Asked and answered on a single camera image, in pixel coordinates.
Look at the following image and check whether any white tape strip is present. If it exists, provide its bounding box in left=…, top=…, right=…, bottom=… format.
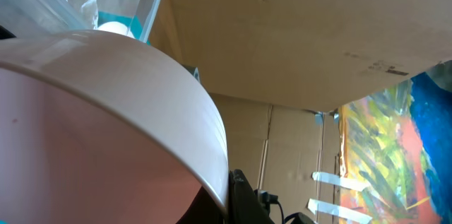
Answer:
left=307, top=199, right=372, bottom=224
left=311, top=172, right=370, bottom=191

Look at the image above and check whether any colourful painting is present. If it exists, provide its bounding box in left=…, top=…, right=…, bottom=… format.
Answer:
left=339, top=61, right=451, bottom=223

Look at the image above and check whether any large white plate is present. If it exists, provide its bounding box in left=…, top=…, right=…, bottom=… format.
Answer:
left=97, top=21, right=135, bottom=39

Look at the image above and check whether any clear plastic bin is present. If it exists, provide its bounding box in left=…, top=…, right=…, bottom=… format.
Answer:
left=1, top=0, right=160, bottom=40

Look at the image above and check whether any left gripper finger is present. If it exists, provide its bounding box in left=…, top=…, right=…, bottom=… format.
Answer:
left=177, top=169, right=274, bottom=224

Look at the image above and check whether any small pink bowl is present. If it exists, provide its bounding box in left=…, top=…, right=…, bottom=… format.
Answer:
left=1, top=30, right=228, bottom=223

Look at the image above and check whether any teal serving tray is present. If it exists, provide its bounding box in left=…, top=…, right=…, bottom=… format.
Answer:
left=97, top=10, right=155, bottom=45

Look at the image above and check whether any cardboard backdrop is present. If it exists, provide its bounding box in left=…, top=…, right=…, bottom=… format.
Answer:
left=150, top=0, right=451, bottom=223

